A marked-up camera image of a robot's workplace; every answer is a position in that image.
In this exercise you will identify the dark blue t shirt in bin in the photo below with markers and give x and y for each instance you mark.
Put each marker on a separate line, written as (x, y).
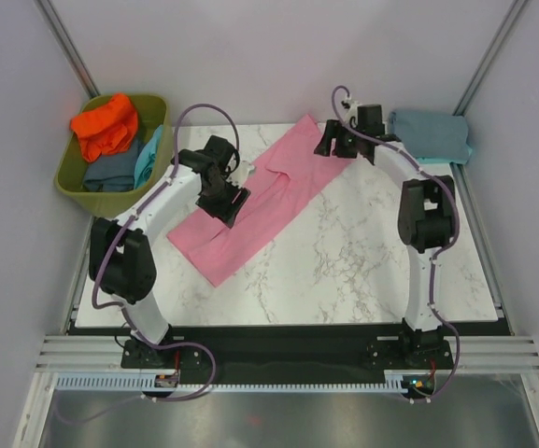
(113, 173)

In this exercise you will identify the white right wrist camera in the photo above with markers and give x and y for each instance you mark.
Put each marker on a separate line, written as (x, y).
(351, 107)

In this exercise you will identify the folded grey blue t shirt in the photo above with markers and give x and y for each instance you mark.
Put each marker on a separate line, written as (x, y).
(426, 133)

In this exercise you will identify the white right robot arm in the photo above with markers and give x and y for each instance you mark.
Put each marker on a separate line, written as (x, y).
(428, 224)

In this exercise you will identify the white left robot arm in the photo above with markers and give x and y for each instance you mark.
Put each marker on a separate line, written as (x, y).
(121, 262)

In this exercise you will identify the aluminium frame rail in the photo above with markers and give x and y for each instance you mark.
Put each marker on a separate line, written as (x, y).
(99, 353)

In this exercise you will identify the light blue cable duct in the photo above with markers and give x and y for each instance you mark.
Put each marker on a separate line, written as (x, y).
(149, 382)

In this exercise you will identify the pink t shirt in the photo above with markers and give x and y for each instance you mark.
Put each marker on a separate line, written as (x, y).
(288, 175)

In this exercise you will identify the olive green plastic bin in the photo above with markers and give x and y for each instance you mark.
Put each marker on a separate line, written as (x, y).
(152, 111)

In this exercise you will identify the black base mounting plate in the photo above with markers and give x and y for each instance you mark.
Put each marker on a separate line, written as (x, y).
(304, 373)

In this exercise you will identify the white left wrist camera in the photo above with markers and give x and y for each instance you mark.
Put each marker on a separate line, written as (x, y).
(241, 174)

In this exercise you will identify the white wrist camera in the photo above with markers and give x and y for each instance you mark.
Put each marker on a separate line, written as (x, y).
(241, 174)
(351, 107)

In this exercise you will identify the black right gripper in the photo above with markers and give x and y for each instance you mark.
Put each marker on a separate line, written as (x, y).
(333, 129)

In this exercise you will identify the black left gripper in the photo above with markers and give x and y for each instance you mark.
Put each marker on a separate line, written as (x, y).
(227, 214)

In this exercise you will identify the orange t shirt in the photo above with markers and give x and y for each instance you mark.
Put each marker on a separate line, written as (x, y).
(107, 130)

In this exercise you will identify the teal t shirt in bin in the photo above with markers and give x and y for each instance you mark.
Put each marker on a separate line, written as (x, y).
(147, 158)

